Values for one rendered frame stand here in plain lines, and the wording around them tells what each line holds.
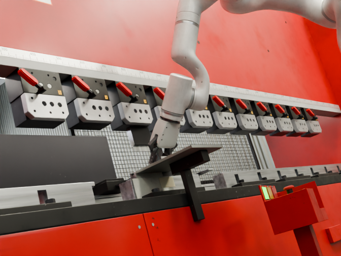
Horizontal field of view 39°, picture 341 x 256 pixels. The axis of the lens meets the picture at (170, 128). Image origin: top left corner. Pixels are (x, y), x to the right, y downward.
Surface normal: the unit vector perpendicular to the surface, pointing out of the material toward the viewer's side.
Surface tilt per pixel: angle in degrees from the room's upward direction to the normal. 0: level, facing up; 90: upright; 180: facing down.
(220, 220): 90
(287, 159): 90
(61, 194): 90
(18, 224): 90
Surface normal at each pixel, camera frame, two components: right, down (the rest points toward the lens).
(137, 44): 0.72, -0.37
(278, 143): -0.64, -0.03
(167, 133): 0.64, 0.31
